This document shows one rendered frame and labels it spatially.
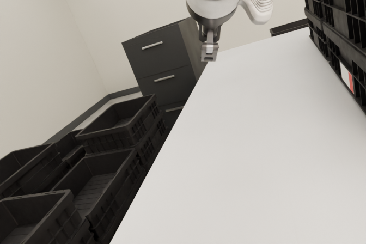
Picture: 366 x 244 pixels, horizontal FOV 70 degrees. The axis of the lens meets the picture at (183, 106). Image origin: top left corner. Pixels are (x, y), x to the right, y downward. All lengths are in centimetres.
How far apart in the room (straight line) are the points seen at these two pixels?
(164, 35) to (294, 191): 160
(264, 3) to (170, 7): 363
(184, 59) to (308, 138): 146
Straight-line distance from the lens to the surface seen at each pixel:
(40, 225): 80
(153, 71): 196
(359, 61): 48
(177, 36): 185
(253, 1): 36
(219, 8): 34
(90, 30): 453
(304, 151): 46
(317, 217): 36
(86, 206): 120
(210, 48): 40
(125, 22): 423
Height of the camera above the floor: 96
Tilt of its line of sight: 19 degrees down
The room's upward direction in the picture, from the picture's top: 20 degrees counter-clockwise
